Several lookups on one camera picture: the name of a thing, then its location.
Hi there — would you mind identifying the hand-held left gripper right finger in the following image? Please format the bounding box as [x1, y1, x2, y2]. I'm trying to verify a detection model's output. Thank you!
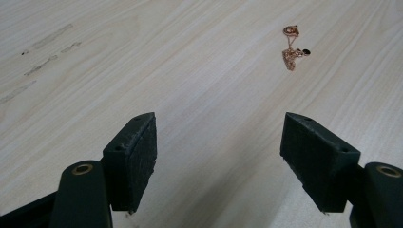
[279, 111, 361, 214]

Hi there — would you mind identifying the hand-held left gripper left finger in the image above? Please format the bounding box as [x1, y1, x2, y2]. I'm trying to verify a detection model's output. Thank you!
[102, 111, 158, 214]

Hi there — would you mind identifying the rose gold chain necklace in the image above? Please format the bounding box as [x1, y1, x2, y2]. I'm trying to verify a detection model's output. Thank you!
[281, 25, 312, 72]

